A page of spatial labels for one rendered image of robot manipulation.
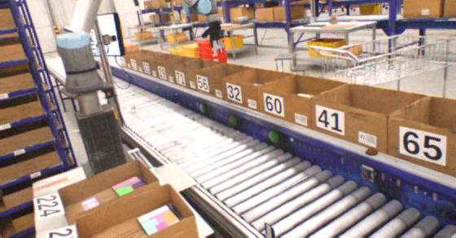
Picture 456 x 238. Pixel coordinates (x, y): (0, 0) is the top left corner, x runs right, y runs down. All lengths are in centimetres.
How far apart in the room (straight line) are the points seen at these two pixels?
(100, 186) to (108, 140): 27
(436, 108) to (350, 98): 42
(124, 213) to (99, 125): 57
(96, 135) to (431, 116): 158
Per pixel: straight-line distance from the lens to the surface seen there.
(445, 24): 599
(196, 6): 206
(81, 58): 183
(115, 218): 150
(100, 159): 195
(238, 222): 139
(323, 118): 164
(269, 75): 232
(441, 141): 136
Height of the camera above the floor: 157
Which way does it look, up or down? 19 degrees down
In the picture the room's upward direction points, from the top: 8 degrees counter-clockwise
